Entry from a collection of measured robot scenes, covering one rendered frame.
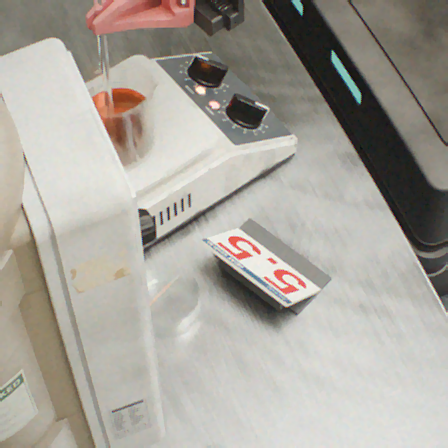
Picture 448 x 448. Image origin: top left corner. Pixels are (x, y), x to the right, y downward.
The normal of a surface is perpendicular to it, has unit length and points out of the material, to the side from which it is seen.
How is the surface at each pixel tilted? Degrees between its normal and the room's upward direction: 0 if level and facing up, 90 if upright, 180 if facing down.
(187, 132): 0
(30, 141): 0
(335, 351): 0
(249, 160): 90
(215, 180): 90
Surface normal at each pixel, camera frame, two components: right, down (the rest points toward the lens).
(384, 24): -0.01, -0.53
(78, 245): 0.39, 0.78
